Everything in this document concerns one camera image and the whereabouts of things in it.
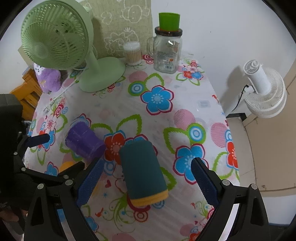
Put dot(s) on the orange cup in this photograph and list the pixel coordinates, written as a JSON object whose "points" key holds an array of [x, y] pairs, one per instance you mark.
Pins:
{"points": [[66, 165]]}

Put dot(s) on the dark teal cup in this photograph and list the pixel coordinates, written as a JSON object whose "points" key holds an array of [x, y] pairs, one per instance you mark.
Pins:
{"points": [[143, 176]]}

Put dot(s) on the purple cup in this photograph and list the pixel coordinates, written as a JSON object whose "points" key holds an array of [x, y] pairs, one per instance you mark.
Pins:
{"points": [[84, 142]]}

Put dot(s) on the green cup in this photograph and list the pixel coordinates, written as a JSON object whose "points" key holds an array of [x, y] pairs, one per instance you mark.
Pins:
{"points": [[169, 22]]}

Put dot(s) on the floral tablecloth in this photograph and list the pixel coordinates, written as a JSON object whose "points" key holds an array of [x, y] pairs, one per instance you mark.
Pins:
{"points": [[153, 125]]}

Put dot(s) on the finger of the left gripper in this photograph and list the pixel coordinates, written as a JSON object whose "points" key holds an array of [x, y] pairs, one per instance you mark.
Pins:
{"points": [[38, 140], [69, 170]]}

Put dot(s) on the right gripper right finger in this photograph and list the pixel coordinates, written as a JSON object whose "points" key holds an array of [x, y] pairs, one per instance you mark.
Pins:
{"points": [[250, 223]]}

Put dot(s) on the cotton swab container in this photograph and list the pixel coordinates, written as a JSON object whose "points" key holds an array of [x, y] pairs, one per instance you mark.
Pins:
{"points": [[133, 53]]}

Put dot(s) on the wooden chair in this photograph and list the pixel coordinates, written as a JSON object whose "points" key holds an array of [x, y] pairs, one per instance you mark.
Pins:
{"points": [[28, 93]]}

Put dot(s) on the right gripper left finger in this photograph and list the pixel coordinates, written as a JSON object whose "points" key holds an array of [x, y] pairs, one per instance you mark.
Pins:
{"points": [[45, 224]]}

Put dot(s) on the green desk fan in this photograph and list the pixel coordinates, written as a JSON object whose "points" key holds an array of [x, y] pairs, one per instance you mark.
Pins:
{"points": [[59, 35]]}

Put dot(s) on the glass mason jar mug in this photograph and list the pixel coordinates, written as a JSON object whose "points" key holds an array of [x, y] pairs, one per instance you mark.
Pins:
{"points": [[165, 49]]}

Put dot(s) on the purple plush toy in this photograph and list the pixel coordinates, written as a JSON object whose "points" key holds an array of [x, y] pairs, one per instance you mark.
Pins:
{"points": [[48, 79]]}

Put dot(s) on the beige patterned board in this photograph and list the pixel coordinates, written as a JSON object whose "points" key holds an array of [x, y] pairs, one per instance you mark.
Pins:
{"points": [[118, 22]]}

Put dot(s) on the white standing fan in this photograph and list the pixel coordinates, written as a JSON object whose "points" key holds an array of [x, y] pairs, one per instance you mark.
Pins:
{"points": [[269, 94]]}

